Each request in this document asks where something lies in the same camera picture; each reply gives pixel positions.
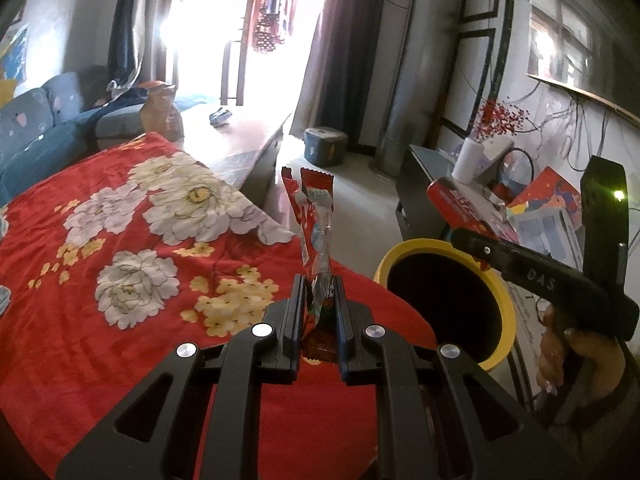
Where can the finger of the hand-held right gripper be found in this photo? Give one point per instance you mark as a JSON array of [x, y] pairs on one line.
[[475, 245]]

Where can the small blue object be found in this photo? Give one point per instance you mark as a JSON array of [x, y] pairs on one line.
[[220, 117]]

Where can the red packet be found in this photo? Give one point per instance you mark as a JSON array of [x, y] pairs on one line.
[[460, 200]]

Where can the country map poster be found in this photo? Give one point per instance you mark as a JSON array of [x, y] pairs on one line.
[[12, 55]]

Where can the glossy coffee table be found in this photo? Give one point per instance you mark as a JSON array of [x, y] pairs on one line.
[[240, 135]]

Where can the yellow cushion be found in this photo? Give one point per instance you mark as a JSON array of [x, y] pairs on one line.
[[5, 92]]

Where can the hanging laundry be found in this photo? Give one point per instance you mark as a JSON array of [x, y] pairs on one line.
[[270, 25]]

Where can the blue storage box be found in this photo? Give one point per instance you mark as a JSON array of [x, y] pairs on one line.
[[325, 147]]

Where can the dark garment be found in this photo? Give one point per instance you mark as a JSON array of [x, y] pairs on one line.
[[130, 92]]

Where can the brown framed glass door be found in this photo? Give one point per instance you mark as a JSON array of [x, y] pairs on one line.
[[230, 70]]

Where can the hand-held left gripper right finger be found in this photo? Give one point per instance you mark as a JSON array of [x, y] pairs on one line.
[[341, 310]]

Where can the person's right forearm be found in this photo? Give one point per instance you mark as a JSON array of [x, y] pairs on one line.
[[605, 435]]

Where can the dark blue curtain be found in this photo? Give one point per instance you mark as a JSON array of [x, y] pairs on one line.
[[125, 25]]

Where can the glass television stand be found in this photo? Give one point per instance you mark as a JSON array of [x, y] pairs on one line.
[[425, 170]]

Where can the red picture book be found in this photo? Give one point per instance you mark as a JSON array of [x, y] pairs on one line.
[[550, 190]]

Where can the grey standing air conditioner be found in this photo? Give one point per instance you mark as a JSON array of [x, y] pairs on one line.
[[415, 70]]

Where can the yellow bin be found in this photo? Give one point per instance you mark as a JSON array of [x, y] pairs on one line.
[[440, 300]]

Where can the grey curtain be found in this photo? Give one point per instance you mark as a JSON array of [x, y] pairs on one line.
[[345, 60]]

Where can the brown paper bag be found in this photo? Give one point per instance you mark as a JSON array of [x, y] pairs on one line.
[[160, 115]]

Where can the red floral blanket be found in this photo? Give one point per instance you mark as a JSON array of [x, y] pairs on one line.
[[75, 310]]

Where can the blue patterned sofa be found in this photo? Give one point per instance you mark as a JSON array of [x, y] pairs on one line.
[[30, 120]]

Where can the person's right hand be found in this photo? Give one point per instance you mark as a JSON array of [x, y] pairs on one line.
[[602, 370]]

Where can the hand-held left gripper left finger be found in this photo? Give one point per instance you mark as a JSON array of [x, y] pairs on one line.
[[300, 310]]

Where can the wall-mounted television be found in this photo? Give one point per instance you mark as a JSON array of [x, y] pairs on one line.
[[575, 35]]

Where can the red snack wrapper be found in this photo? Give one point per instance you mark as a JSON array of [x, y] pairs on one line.
[[315, 220]]

